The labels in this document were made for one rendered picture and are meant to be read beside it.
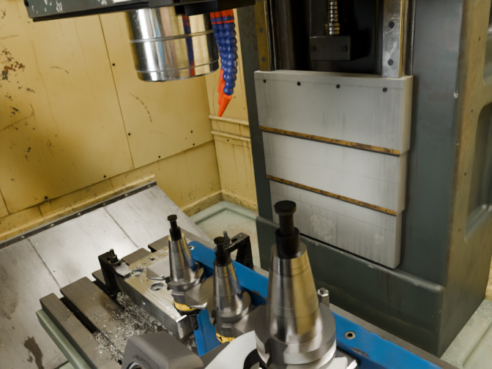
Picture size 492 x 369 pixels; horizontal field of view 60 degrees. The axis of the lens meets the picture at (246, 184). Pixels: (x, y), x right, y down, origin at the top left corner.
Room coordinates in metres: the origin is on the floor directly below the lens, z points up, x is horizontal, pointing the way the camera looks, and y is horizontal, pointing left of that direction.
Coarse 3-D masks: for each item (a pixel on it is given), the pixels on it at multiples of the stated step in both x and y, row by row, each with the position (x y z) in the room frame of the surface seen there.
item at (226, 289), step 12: (216, 264) 0.48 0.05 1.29; (228, 264) 0.48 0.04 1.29; (216, 276) 0.48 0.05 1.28; (228, 276) 0.48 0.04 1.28; (216, 288) 0.48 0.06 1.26; (228, 288) 0.47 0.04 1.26; (240, 288) 0.49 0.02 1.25; (216, 300) 0.48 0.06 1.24; (228, 300) 0.47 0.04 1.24; (240, 300) 0.48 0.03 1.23
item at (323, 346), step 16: (320, 304) 0.28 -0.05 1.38; (256, 320) 0.27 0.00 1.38; (256, 336) 0.25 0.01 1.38; (320, 336) 0.24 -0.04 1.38; (272, 352) 0.25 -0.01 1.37; (288, 352) 0.23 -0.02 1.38; (304, 352) 0.23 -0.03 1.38; (320, 352) 0.23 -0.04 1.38; (288, 368) 0.23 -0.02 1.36; (304, 368) 0.23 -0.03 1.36; (320, 368) 0.23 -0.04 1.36
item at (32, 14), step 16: (32, 0) 0.76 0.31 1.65; (48, 0) 0.71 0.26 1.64; (64, 0) 0.66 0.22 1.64; (80, 0) 0.63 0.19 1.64; (96, 0) 0.59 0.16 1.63; (112, 0) 0.56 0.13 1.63; (128, 0) 0.53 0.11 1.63; (144, 0) 0.51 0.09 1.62; (176, 0) 0.47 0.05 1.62; (192, 0) 0.47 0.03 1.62; (208, 0) 0.50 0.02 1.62; (32, 16) 0.78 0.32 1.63; (48, 16) 0.74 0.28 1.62; (64, 16) 0.69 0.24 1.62; (80, 16) 0.69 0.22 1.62
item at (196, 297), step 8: (208, 280) 0.56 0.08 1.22; (192, 288) 0.54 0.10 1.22; (200, 288) 0.54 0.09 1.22; (208, 288) 0.54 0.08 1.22; (184, 296) 0.53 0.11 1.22; (192, 296) 0.52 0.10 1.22; (200, 296) 0.52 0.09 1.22; (208, 296) 0.52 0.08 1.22; (192, 304) 0.51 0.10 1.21; (200, 304) 0.50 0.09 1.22
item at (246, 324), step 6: (258, 306) 0.48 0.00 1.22; (252, 312) 0.47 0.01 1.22; (246, 318) 0.46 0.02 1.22; (252, 318) 0.46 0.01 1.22; (234, 324) 0.45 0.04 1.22; (240, 324) 0.45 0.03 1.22; (246, 324) 0.45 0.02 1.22; (252, 324) 0.45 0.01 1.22; (234, 330) 0.44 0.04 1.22; (240, 330) 0.44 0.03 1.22; (246, 330) 0.44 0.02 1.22; (252, 330) 0.44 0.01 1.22; (234, 336) 0.43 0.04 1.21
